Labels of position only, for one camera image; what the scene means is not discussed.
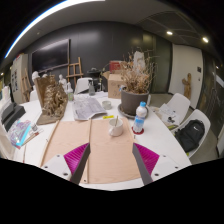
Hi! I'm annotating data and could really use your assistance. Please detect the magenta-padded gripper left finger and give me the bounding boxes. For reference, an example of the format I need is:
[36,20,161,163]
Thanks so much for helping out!
[42,142,92,185]

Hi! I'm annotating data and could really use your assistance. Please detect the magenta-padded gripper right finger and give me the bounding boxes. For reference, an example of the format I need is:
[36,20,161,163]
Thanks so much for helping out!
[131,142,184,186]

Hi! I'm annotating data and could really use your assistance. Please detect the blue-capped clear water bottle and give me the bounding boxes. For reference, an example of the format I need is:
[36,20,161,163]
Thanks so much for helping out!
[132,101,148,134]

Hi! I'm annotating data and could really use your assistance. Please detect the black backpack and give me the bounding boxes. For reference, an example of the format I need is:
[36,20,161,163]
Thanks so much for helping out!
[174,119,206,154]

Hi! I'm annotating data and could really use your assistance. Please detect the colourful plastic pack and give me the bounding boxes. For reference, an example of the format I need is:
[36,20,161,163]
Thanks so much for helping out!
[7,119,44,150]

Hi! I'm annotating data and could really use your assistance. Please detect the light plywood board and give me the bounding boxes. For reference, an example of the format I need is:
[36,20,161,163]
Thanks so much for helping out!
[39,117,143,185]

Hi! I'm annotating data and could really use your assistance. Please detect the stack of papers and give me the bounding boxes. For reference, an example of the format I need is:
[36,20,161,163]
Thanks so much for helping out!
[158,103,181,126]

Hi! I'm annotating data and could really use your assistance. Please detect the white shell chair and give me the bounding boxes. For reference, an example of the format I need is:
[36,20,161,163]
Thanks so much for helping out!
[171,108,212,158]
[151,92,192,129]

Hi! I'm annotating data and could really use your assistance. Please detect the white ceramic mug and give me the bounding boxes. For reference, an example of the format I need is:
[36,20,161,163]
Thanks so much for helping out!
[108,117,125,138]

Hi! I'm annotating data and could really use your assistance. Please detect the grey plant saucer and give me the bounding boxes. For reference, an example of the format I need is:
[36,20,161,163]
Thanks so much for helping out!
[117,103,151,120]

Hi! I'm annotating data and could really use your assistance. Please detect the printed paper sheets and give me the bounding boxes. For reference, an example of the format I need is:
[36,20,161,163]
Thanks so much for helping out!
[71,95,108,122]

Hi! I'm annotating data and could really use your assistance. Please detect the brown carved relief sculpture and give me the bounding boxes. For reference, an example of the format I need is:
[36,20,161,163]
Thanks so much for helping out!
[34,74,69,126]

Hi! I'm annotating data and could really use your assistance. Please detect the black case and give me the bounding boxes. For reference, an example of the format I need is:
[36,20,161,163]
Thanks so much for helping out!
[0,101,27,132]

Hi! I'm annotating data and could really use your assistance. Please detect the grey pot with dried plant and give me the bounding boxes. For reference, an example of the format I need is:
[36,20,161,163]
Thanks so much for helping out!
[118,49,156,117]

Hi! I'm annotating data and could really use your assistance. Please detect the small pale green bottle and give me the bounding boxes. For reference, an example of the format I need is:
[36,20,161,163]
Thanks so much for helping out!
[66,83,75,102]

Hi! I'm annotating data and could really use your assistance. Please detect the wooden human figure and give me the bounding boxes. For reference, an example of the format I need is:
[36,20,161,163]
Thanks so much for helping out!
[181,72,193,100]

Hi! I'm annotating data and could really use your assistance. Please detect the small white plaster figurine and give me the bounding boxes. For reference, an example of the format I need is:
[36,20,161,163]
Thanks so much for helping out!
[58,73,68,90]

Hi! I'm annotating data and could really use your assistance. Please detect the white plaster bust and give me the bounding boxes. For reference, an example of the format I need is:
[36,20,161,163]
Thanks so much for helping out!
[31,70,41,81]

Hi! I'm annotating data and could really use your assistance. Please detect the wooden easel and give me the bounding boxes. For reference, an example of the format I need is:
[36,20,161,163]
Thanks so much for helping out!
[66,56,84,88]

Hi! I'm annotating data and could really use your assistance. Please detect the brown cardboard box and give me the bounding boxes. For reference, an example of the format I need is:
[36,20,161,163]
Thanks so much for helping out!
[101,70,129,100]

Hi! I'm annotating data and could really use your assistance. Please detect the long ceiling light strip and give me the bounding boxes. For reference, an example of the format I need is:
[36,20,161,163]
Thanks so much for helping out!
[4,0,101,59]

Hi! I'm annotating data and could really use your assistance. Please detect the black wall screen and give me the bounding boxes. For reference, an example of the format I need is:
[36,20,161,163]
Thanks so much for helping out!
[31,38,71,73]

